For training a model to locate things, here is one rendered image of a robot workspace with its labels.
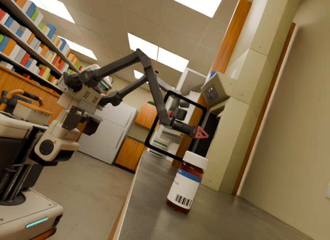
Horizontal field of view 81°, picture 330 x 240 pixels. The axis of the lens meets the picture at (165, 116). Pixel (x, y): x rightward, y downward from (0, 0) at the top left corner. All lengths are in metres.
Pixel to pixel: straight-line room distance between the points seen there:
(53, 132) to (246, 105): 1.22
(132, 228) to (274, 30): 1.27
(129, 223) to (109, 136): 5.74
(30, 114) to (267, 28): 1.63
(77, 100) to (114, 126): 4.48
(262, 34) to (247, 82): 0.30
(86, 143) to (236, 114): 5.35
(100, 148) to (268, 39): 5.32
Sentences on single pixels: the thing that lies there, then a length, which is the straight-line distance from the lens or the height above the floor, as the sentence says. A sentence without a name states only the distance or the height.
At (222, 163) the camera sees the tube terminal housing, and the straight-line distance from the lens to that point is 1.04.
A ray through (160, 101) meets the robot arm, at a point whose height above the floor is 1.27.
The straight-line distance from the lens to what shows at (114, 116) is 5.97.
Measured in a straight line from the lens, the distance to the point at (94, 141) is 6.03.
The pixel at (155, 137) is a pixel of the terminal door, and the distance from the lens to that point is 1.24.
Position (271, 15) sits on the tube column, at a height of 1.95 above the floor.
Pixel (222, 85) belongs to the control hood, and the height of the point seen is 1.45.
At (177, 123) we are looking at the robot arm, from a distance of 1.10.
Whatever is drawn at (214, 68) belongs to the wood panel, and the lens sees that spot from 1.52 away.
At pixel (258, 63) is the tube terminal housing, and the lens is 1.22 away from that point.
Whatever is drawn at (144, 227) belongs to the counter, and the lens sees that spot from 0.23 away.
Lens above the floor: 1.02
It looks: 9 degrees up
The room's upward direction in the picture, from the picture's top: 24 degrees clockwise
